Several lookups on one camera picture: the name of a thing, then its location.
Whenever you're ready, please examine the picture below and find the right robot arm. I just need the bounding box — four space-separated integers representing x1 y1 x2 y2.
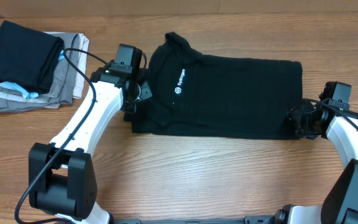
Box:
266 98 358 223

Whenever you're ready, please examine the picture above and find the black polo shirt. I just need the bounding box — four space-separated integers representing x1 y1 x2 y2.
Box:
124 32 303 140

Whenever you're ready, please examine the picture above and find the black folded garment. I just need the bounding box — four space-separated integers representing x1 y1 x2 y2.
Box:
0 21 64 94

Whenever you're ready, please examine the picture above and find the white folded garment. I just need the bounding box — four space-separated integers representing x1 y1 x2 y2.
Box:
44 31 90 100

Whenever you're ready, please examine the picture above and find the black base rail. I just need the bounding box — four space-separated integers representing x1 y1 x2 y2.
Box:
113 215 274 224

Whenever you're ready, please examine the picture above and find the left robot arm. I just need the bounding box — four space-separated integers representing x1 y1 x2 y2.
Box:
25 66 151 223

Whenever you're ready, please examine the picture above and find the light blue cloth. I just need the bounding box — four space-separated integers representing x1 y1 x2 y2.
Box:
0 51 73 103

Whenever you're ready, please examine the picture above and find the grey folded garment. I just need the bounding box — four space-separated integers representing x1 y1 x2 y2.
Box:
0 21 80 112

